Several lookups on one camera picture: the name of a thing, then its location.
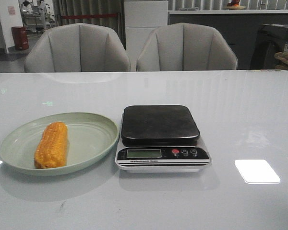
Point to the left grey upholstered chair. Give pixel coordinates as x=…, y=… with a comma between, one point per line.
x=78, y=47

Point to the black silver kitchen scale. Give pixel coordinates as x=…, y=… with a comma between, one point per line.
x=160, y=138

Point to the pink wall notice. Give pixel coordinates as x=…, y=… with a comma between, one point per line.
x=11, y=10

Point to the dark grey counter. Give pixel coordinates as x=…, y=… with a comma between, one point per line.
x=238, y=27

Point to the dark appliance at right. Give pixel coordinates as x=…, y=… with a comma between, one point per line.
x=271, y=39

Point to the grey upholstered chair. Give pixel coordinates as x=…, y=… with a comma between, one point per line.
x=186, y=47
x=78, y=47

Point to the right grey upholstered chair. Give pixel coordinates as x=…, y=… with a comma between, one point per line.
x=186, y=47

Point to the yellow corn cob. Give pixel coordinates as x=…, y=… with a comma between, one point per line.
x=51, y=151

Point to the red trash bin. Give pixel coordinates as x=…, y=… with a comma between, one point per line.
x=20, y=38

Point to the fruit plate on counter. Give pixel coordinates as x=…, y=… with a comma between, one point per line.
x=234, y=5

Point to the beige cushion at right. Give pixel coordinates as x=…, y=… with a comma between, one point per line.
x=282, y=58

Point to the white drawer cabinet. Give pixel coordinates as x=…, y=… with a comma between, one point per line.
x=141, y=17

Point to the light green oval plate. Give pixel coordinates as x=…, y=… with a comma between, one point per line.
x=90, y=138

